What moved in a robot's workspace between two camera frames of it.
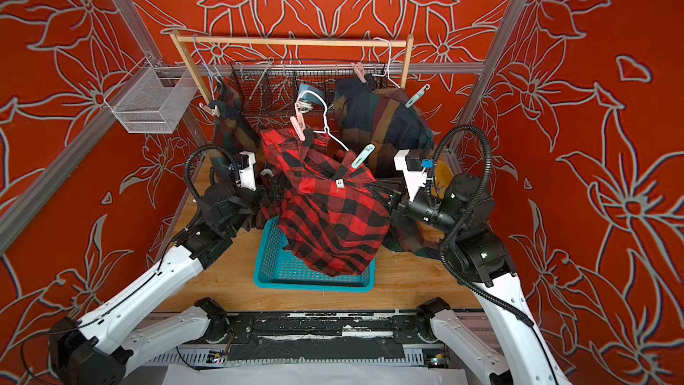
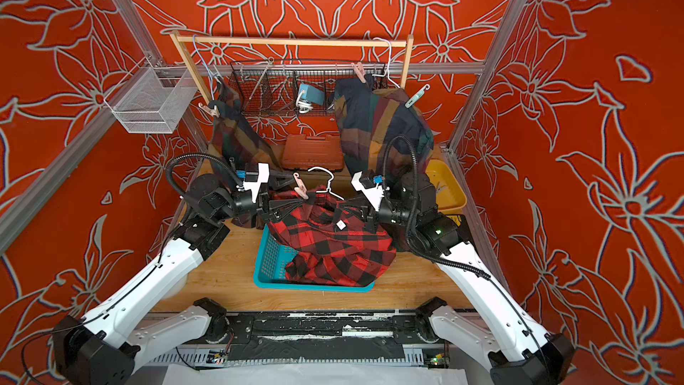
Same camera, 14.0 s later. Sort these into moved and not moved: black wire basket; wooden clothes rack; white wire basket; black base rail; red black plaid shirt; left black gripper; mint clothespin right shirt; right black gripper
Moved: right black gripper; red black plaid shirt; left black gripper
Not moved: white wire basket; black base rail; wooden clothes rack; mint clothespin right shirt; black wire basket
